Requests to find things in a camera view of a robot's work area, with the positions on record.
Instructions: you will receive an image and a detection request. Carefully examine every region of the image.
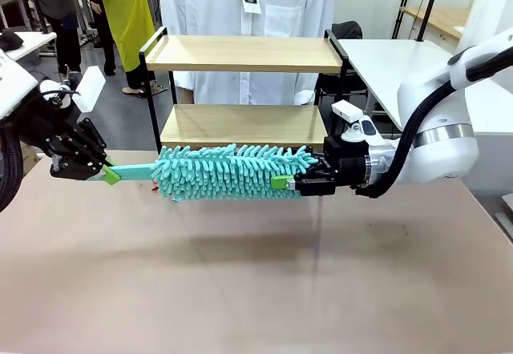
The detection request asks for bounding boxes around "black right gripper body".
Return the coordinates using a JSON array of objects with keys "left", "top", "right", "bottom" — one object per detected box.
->
[{"left": 294, "top": 135, "right": 372, "bottom": 198}]

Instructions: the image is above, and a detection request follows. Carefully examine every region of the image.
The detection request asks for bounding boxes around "white plastic floor object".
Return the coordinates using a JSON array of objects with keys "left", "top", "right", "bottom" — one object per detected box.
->
[{"left": 495, "top": 193, "right": 513, "bottom": 241}]

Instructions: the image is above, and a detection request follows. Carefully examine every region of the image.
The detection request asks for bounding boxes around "black lump object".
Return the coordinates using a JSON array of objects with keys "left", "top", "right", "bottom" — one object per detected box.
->
[{"left": 0, "top": 31, "right": 24, "bottom": 50}]

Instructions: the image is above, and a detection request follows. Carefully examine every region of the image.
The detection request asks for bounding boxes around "person's left forearm white sleeve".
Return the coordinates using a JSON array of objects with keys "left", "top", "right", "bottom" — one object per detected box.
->
[{"left": 294, "top": 71, "right": 321, "bottom": 107}]

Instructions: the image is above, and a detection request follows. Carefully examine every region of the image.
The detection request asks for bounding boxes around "wooden shelf black metal frame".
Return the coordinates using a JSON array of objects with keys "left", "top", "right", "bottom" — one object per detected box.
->
[{"left": 139, "top": 26, "right": 349, "bottom": 155}]

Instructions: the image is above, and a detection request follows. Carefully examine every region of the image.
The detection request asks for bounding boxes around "small white side table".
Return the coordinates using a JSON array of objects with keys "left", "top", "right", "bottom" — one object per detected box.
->
[{"left": 0, "top": 31, "right": 57, "bottom": 62}]

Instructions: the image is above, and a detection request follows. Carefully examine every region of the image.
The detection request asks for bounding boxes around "light wooden background table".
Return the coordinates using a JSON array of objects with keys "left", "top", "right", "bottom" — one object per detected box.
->
[{"left": 399, "top": 6, "right": 471, "bottom": 41}]

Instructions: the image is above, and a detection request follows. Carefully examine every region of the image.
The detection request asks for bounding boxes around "person's right forearm white sleeve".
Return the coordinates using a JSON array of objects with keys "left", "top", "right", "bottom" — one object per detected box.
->
[{"left": 172, "top": 71, "right": 200, "bottom": 91}]

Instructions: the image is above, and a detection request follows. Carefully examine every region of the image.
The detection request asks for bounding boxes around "large white side table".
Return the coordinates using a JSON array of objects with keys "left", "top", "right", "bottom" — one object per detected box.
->
[{"left": 337, "top": 39, "right": 513, "bottom": 155}]

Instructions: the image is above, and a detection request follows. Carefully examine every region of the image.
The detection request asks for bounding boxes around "person in yellow apron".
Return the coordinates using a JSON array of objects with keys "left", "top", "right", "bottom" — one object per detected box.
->
[{"left": 74, "top": 0, "right": 169, "bottom": 99}]

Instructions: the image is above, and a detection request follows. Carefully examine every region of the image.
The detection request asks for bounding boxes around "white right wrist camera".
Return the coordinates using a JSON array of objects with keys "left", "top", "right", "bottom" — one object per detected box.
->
[{"left": 331, "top": 99, "right": 365, "bottom": 143}]

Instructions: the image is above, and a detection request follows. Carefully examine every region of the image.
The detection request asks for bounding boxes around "black stand pole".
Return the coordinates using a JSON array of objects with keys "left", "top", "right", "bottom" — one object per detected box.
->
[{"left": 415, "top": 0, "right": 444, "bottom": 42}]

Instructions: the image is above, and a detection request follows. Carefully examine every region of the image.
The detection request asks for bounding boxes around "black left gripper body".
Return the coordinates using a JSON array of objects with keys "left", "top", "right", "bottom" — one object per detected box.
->
[{"left": 19, "top": 93, "right": 106, "bottom": 179}]

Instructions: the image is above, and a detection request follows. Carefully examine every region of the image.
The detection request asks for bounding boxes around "black tripod stand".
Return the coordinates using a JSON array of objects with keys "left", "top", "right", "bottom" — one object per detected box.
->
[{"left": 391, "top": 0, "right": 418, "bottom": 41}]

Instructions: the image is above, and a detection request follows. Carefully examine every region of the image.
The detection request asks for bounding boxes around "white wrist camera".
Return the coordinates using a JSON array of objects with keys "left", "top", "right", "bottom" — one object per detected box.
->
[
  {"left": 75, "top": 65, "right": 107, "bottom": 114},
  {"left": 331, "top": 99, "right": 365, "bottom": 143}
]

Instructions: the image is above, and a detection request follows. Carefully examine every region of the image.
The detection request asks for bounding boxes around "black office chair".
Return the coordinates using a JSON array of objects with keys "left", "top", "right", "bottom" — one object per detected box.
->
[{"left": 316, "top": 20, "right": 370, "bottom": 111}]

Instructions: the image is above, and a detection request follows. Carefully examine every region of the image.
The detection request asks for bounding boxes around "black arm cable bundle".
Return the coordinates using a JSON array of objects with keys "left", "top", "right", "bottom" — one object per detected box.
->
[
  {"left": 352, "top": 37, "right": 513, "bottom": 199},
  {"left": 0, "top": 125, "right": 23, "bottom": 213}
]

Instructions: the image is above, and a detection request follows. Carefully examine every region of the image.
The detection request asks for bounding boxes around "black left arm cable bundle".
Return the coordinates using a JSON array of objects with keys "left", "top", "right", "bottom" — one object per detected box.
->
[{"left": 0, "top": 125, "right": 23, "bottom": 213}]

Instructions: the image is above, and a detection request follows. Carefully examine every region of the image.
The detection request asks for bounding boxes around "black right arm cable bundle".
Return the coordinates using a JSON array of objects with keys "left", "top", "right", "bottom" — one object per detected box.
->
[{"left": 352, "top": 37, "right": 513, "bottom": 199}]

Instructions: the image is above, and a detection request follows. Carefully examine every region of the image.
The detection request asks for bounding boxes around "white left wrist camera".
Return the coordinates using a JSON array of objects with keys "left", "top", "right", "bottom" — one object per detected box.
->
[{"left": 75, "top": 65, "right": 107, "bottom": 114}]

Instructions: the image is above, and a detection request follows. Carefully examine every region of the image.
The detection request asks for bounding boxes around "teal chenille duster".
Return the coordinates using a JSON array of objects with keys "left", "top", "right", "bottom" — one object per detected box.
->
[{"left": 107, "top": 142, "right": 321, "bottom": 203}]

